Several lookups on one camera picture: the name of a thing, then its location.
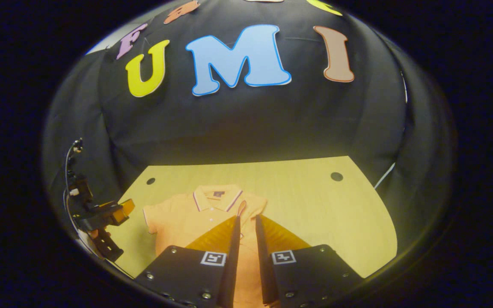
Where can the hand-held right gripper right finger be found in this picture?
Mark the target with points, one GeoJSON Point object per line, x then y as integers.
{"type": "Point", "coordinates": [264, 265]}

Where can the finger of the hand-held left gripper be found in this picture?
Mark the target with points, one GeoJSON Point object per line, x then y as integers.
{"type": "Point", "coordinates": [109, 214]}

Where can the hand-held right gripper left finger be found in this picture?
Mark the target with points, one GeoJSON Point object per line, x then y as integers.
{"type": "Point", "coordinates": [231, 265]}

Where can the orange T-shirt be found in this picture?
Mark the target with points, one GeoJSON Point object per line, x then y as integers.
{"type": "Point", "coordinates": [178, 218]}

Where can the black backdrop cloth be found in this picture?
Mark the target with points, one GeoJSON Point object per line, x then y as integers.
{"type": "Point", "coordinates": [246, 124]}

